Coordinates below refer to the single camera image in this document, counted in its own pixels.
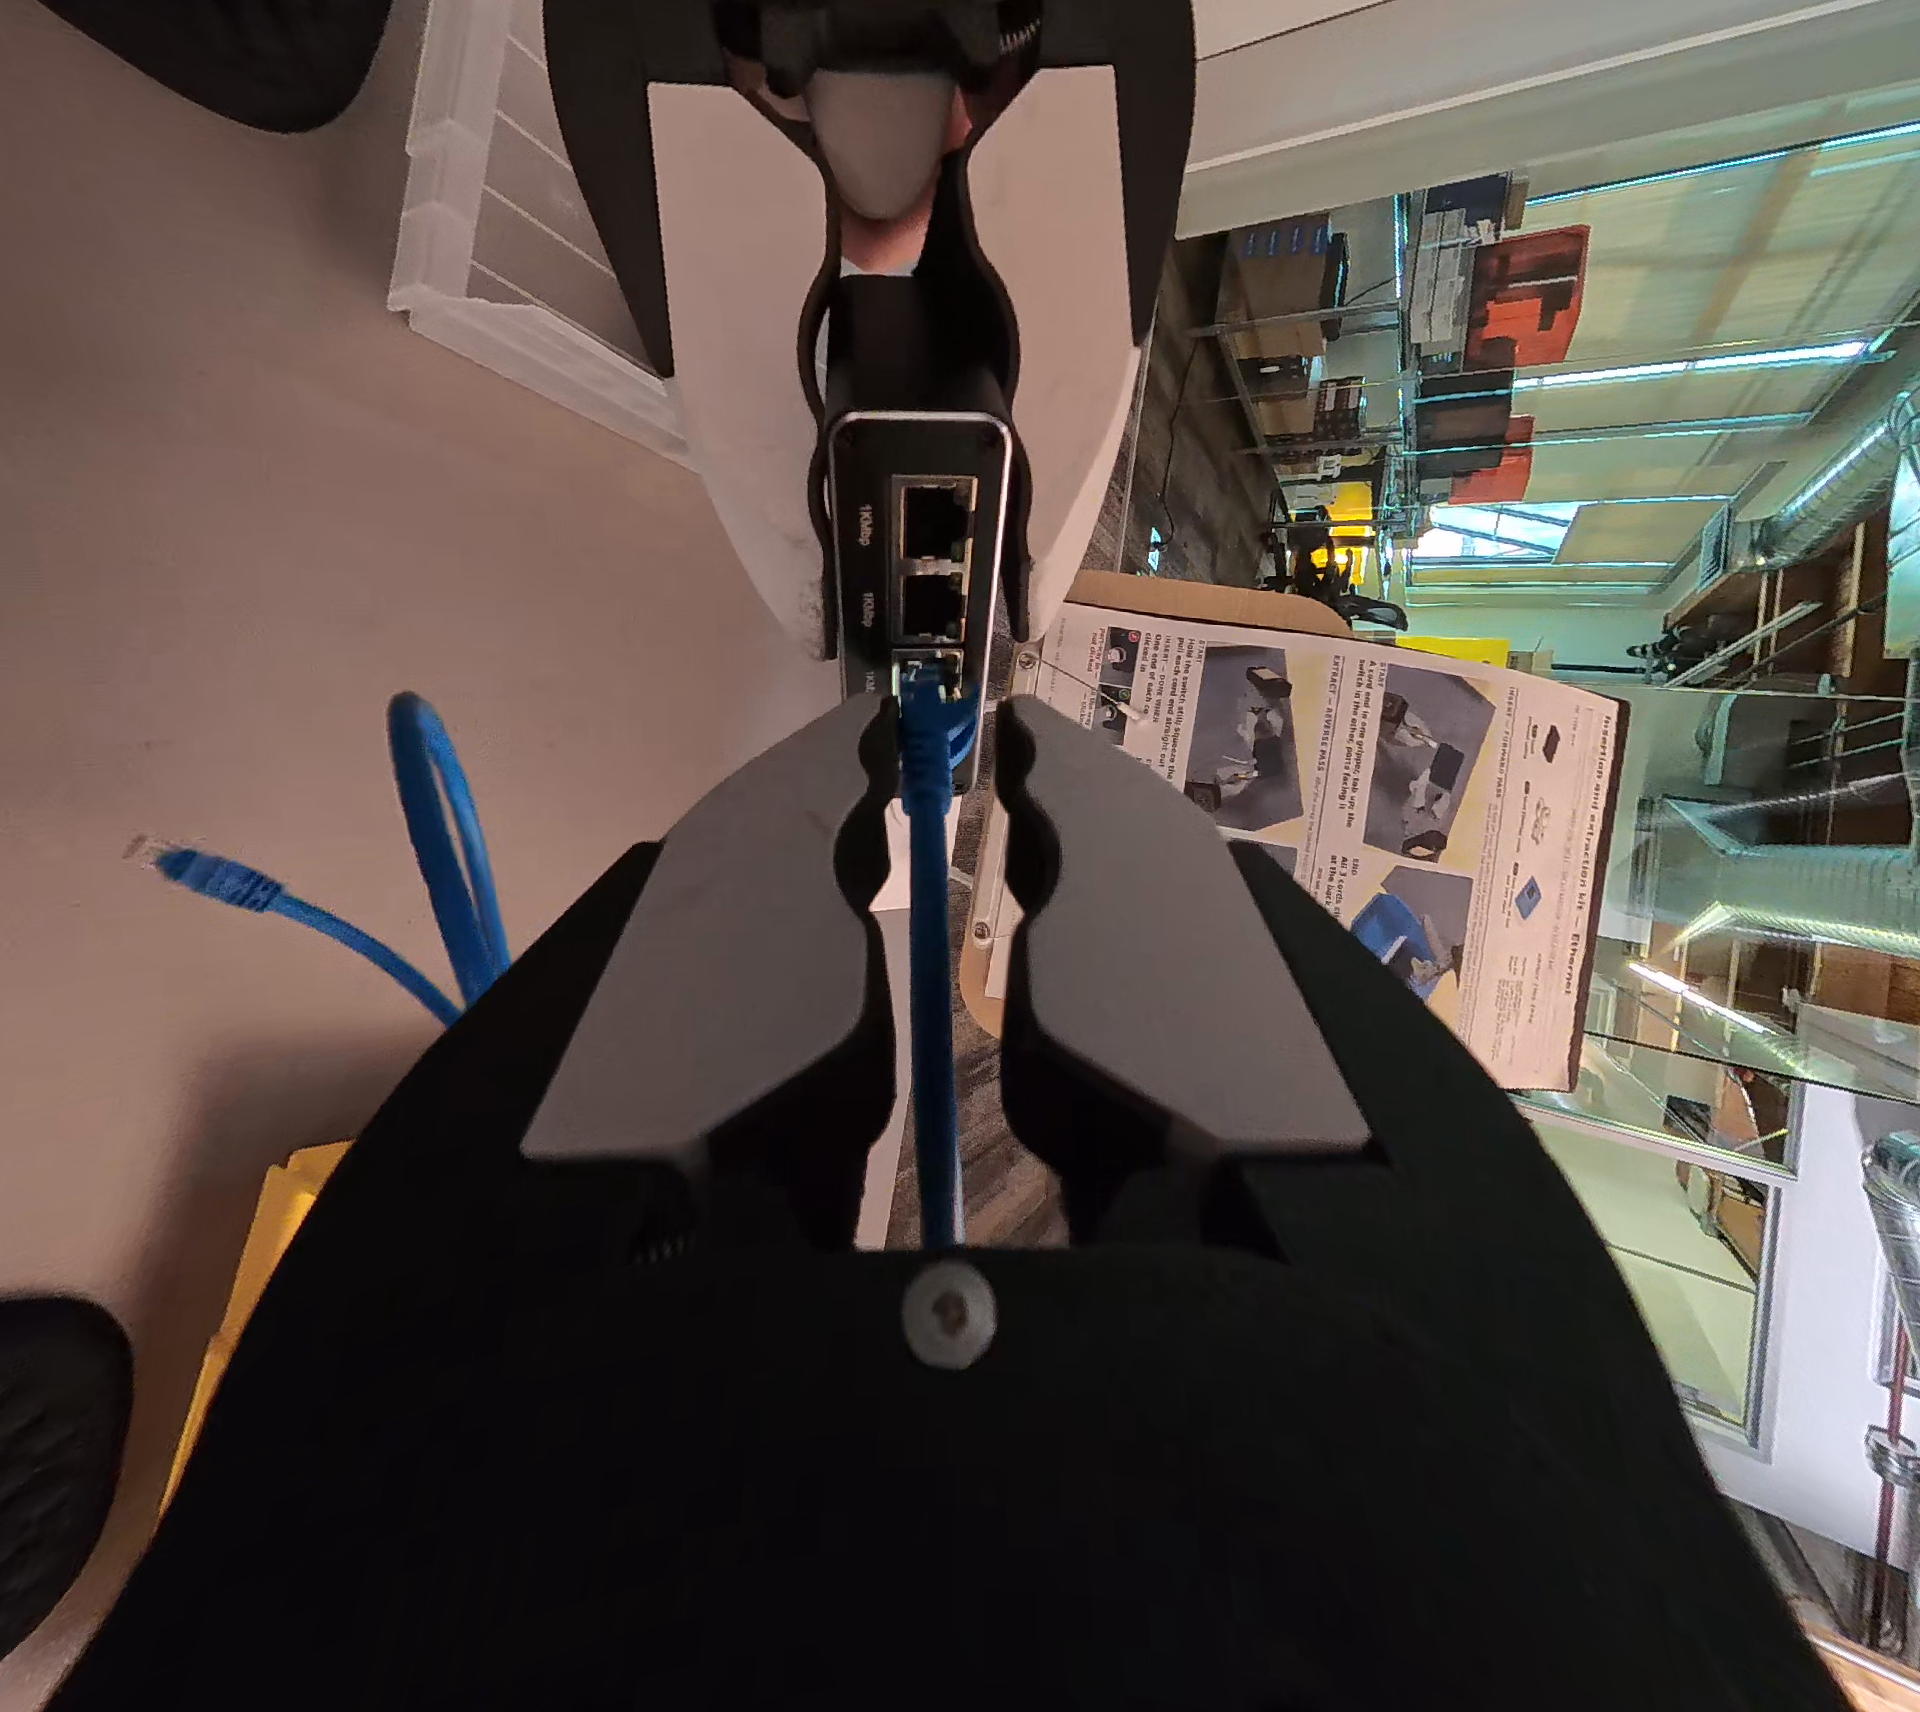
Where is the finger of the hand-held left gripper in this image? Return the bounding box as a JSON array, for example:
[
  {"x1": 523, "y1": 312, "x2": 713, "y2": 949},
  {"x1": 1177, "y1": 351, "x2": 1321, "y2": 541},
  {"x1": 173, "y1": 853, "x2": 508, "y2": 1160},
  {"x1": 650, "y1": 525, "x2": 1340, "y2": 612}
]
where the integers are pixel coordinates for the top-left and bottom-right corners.
[
  {"x1": 921, "y1": 62, "x2": 1163, "y2": 650},
  {"x1": 647, "y1": 75, "x2": 850, "y2": 665}
]

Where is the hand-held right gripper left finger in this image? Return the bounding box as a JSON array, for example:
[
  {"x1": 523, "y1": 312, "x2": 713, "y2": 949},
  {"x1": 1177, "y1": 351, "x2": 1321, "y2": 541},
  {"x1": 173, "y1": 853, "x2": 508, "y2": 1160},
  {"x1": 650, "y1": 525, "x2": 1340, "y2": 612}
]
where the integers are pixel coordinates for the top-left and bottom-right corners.
[{"x1": 519, "y1": 694, "x2": 903, "y2": 1249}]

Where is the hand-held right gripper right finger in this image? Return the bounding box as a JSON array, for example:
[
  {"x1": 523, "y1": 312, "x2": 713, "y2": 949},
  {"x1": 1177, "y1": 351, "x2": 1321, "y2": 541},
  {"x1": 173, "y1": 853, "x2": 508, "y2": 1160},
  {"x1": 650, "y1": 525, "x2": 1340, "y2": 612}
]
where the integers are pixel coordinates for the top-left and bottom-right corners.
[{"x1": 994, "y1": 694, "x2": 1377, "y2": 1245}]

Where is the black ethernet switch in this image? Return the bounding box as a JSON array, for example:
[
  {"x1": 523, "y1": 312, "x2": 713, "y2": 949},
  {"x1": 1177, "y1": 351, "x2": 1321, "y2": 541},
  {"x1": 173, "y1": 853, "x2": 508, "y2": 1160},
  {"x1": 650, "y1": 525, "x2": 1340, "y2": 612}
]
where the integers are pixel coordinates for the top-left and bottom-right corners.
[{"x1": 817, "y1": 271, "x2": 1035, "y2": 795}]

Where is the clear plastic bin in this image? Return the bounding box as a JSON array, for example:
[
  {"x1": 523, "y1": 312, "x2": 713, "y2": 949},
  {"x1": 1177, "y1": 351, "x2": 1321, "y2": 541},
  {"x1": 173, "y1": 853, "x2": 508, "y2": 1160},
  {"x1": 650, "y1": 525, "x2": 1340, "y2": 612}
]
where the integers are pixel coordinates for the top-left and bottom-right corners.
[{"x1": 385, "y1": 0, "x2": 695, "y2": 464}]

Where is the yellow plastic bin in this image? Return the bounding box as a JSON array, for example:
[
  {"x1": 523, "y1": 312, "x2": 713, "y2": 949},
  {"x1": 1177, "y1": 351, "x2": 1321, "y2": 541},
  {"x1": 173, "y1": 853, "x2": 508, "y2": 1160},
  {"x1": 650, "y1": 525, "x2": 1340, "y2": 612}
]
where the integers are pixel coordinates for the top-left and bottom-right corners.
[{"x1": 155, "y1": 1138, "x2": 360, "y2": 1535}]

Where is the person's left hand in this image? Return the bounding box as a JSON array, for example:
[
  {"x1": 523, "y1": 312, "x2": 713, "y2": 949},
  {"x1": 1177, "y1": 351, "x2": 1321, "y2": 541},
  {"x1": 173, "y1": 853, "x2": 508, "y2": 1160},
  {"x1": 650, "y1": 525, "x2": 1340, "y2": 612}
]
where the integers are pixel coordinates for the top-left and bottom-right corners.
[{"x1": 805, "y1": 75, "x2": 962, "y2": 277}]

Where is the instruction poster board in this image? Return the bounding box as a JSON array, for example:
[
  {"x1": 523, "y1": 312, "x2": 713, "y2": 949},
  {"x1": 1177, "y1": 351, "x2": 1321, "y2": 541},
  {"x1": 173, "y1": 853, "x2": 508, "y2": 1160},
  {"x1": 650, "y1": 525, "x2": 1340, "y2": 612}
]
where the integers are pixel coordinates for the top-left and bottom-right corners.
[{"x1": 961, "y1": 569, "x2": 1632, "y2": 1097}]

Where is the silver air duct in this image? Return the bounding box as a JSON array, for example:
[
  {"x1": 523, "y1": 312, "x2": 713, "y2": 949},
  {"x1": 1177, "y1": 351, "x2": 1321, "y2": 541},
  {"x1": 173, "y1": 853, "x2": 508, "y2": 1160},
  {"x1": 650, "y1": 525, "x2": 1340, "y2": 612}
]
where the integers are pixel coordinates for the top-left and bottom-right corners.
[
  {"x1": 1756, "y1": 375, "x2": 1920, "y2": 560},
  {"x1": 1859, "y1": 1130, "x2": 1920, "y2": 1392}
]

